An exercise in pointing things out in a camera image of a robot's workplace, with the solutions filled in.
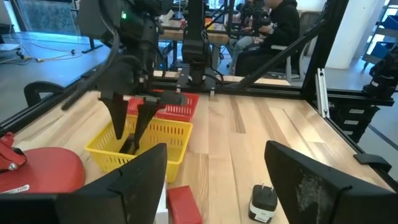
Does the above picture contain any gray chair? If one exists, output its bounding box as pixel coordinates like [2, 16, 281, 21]
[270, 11, 321, 83]

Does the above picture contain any red desk lamp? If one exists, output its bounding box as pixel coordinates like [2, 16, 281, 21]
[0, 132, 86, 194]

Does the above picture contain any black labelled control box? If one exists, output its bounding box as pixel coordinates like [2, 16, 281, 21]
[329, 104, 380, 144]

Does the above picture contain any small white box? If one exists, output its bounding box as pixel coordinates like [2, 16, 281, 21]
[154, 179, 169, 224]

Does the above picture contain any red plastic basket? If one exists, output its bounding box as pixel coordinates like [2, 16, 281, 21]
[127, 91, 200, 123]

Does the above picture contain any black curved bracket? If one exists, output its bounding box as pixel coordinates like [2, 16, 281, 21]
[24, 80, 65, 107]
[353, 152, 392, 174]

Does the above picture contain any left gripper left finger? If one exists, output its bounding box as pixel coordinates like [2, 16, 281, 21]
[0, 142, 169, 224]

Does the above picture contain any white column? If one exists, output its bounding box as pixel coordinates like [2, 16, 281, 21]
[325, 0, 386, 70]

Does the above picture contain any black machine part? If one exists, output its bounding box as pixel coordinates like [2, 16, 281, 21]
[362, 46, 398, 100]

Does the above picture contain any blue storage bin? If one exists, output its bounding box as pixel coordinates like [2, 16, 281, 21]
[382, 14, 398, 30]
[371, 40, 398, 60]

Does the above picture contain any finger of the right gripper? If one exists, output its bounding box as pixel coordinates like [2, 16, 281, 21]
[99, 93, 130, 141]
[133, 101, 165, 150]

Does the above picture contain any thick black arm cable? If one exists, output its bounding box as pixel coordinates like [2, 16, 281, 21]
[61, 18, 122, 111]

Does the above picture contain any black rig frame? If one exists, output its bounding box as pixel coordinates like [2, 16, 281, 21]
[0, 0, 398, 192]

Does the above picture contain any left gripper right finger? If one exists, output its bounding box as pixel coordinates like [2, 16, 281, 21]
[264, 139, 398, 224]

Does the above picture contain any silver aluminium bracket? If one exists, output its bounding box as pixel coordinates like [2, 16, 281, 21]
[315, 67, 330, 119]

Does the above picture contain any yellow plastic basket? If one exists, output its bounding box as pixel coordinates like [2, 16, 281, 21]
[84, 114, 193, 184]

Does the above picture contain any black case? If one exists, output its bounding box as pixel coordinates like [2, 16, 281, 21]
[119, 133, 137, 156]

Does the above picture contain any black charger white label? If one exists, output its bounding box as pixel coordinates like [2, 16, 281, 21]
[248, 184, 279, 224]

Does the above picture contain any person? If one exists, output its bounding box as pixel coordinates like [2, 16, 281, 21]
[229, 0, 301, 77]

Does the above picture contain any small red box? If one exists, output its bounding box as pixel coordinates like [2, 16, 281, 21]
[167, 185, 203, 224]

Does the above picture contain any wooden desk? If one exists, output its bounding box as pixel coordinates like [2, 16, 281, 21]
[158, 20, 231, 44]

